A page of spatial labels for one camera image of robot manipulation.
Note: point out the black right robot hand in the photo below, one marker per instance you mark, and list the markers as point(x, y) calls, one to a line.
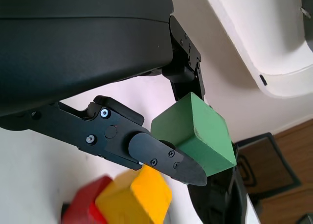
point(220, 199)

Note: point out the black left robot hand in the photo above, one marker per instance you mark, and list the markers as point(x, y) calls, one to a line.
point(73, 50)

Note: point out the green cube block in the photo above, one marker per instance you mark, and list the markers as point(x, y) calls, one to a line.
point(200, 136)

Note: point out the yellow cube block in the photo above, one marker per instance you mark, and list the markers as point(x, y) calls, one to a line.
point(137, 197)

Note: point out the red cube block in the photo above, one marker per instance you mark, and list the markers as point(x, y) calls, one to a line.
point(83, 204)

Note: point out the black floor mat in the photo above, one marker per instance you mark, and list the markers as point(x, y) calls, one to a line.
point(269, 165)

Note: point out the white rounded furniture panel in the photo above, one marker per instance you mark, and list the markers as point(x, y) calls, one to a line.
point(269, 38)

